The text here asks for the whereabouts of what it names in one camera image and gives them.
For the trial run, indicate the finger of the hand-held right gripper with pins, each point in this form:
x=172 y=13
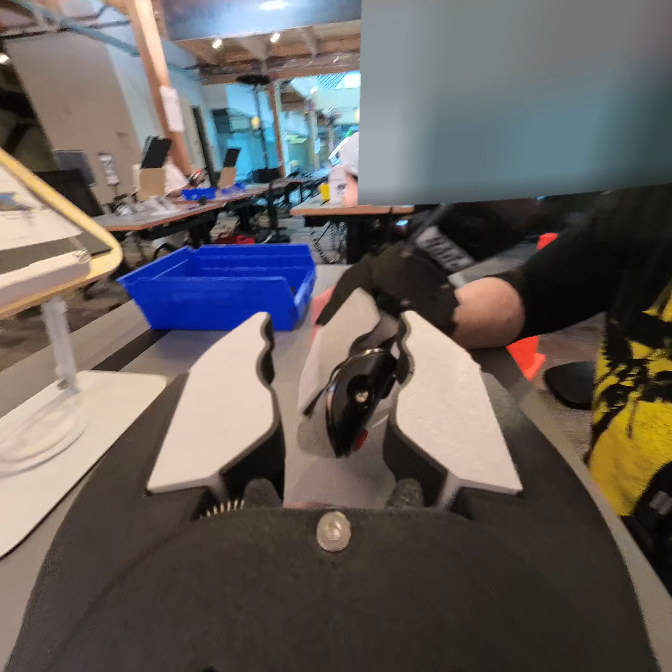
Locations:
x=336 y=336
x=386 y=333

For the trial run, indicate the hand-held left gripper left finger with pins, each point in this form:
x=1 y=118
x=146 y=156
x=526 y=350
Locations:
x=220 y=420

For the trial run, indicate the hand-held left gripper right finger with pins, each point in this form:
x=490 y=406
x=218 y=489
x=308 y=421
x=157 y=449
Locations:
x=456 y=420

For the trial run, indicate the black remote control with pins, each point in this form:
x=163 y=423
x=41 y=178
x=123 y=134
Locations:
x=357 y=388

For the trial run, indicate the blue plastic bin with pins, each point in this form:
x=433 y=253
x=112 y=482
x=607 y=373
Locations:
x=210 y=299

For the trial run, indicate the grey desk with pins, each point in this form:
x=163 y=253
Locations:
x=210 y=346

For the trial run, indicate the orange traffic cone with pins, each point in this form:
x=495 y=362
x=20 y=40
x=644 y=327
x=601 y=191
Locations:
x=527 y=357
x=546 y=240

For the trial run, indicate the wooden top table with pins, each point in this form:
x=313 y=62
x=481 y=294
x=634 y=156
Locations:
x=341 y=210

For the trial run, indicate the pink mannequin head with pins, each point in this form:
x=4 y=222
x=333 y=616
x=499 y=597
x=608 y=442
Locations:
x=350 y=191

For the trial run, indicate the black chair armrest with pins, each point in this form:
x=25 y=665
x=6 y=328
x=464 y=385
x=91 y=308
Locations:
x=569 y=383

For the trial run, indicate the white product box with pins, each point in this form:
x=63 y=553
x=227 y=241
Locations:
x=337 y=183

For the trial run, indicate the white hard hat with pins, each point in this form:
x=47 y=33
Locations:
x=350 y=152

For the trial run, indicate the yellow black patterned pants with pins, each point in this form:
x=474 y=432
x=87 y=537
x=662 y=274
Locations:
x=630 y=446

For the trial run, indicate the small blue bin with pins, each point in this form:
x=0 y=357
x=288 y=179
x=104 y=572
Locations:
x=198 y=193

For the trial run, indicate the grey top work table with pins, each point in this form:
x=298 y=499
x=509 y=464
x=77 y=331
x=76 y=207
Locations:
x=157 y=218

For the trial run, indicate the black pole stand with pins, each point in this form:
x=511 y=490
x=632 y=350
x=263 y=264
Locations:
x=253 y=80

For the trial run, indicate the printed instruction sheet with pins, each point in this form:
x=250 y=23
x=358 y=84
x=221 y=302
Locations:
x=31 y=225

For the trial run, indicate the black office chair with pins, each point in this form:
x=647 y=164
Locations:
x=73 y=191

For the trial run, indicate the white paper notice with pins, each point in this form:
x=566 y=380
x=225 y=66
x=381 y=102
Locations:
x=172 y=107

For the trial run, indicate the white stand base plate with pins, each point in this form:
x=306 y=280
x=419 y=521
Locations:
x=105 y=420

